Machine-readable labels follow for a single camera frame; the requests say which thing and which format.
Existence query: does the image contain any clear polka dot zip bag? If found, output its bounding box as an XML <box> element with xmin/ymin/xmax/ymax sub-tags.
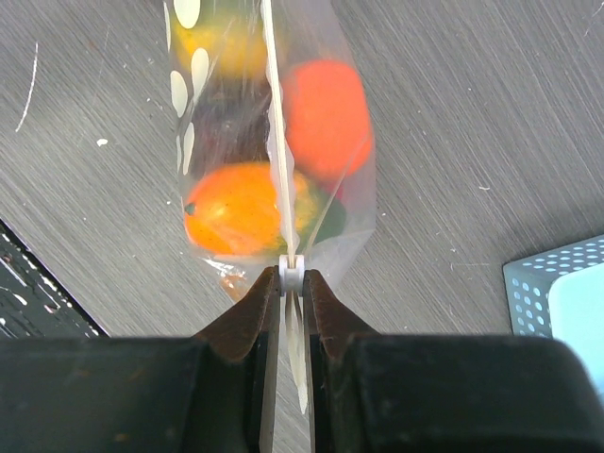
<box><xmin>163</xmin><ymin>1</ymin><xmax>377</xmax><ymax>408</ymax></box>

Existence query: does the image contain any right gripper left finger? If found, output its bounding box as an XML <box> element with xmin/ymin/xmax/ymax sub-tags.
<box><xmin>1</xmin><ymin>267</ymin><xmax>280</xmax><ymax>452</ymax></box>

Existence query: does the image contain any dark red apple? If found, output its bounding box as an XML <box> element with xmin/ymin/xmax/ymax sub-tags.
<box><xmin>189</xmin><ymin>83</ymin><xmax>272</xmax><ymax>178</ymax></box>

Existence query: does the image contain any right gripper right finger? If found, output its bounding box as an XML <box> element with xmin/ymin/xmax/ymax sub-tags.
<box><xmin>303</xmin><ymin>270</ymin><xmax>603</xmax><ymax>452</ymax></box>

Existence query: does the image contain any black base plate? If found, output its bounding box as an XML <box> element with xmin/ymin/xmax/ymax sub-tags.
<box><xmin>1</xmin><ymin>223</ymin><xmax>107</xmax><ymax>340</ymax></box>

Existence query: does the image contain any orange fruit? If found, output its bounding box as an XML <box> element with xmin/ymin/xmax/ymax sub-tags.
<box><xmin>282</xmin><ymin>59</ymin><xmax>373</xmax><ymax>181</ymax></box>

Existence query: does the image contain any light blue plastic basket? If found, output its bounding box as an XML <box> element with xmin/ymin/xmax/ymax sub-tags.
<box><xmin>503</xmin><ymin>235</ymin><xmax>604</xmax><ymax>396</ymax></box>

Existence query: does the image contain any orange green mango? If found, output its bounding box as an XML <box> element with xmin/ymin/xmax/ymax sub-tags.
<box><xmin>183</xmin><ymin>161</ymin><xmax>346</xmax><ymax>257</ymax></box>

